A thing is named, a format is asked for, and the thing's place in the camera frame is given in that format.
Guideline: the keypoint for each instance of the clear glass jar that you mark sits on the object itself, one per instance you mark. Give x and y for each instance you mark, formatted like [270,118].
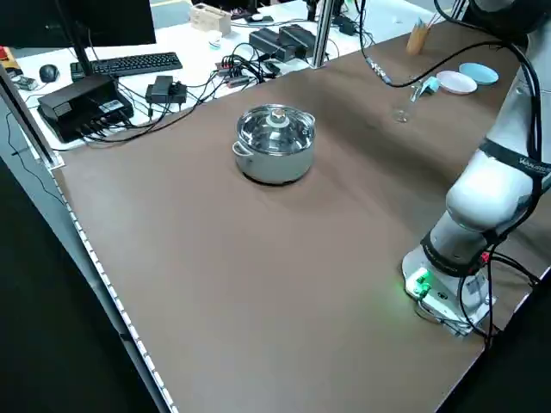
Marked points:
[404,107]

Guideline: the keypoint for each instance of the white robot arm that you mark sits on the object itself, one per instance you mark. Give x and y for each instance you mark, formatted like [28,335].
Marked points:
[482,193]

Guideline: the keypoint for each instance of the glass pot lid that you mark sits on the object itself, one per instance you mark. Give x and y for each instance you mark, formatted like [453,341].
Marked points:
[275,133]

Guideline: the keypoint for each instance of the steel cooking pot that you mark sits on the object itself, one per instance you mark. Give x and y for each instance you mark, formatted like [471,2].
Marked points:
[275,165]

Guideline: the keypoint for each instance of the usb hub with plugs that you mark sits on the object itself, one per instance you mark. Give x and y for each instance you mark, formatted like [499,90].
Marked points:
[232,71]

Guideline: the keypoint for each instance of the black power adapter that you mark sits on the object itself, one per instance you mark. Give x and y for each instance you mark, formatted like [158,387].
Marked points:
[163,91]

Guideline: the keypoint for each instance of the black power brick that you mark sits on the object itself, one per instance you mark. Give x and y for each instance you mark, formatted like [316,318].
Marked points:
[298,39]
[267,43]

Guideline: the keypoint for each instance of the white paper cup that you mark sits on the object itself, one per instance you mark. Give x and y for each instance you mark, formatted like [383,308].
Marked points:
[215,41]

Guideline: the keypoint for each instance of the small black adapter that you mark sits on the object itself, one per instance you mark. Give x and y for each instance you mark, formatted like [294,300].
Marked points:
[347,26]

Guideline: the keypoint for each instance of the wooden desk organiser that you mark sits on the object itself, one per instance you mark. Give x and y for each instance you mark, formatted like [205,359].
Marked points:
[211,18]

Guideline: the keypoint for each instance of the black keyboard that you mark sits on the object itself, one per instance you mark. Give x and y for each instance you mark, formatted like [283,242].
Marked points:
[129,63]

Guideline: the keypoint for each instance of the brown utensil cup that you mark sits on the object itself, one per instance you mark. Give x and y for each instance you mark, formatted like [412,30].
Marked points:
[416,41]

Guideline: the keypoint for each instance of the pink plate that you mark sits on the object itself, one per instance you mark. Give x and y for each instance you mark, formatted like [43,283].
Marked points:
[456,81]

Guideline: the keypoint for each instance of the light-blue plate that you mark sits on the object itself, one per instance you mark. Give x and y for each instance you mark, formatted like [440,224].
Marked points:
[480,71]

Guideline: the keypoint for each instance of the black monitor stand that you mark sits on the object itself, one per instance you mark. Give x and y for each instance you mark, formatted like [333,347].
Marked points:
[82,51]

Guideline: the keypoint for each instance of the black computer mouse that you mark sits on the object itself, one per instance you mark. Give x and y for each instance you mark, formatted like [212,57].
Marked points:
[48,72]

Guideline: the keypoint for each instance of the black computer monitor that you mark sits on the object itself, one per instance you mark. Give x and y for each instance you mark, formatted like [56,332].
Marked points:
[86,21]

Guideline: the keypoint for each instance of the aluminium frame post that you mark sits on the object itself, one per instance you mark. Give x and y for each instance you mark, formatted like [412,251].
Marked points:
[323,34]

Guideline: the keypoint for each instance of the black switch box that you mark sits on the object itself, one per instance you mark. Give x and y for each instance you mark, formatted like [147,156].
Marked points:
[82,103]

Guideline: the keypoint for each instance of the aluminium frame rail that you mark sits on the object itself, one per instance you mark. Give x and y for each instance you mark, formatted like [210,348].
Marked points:
[30,116]

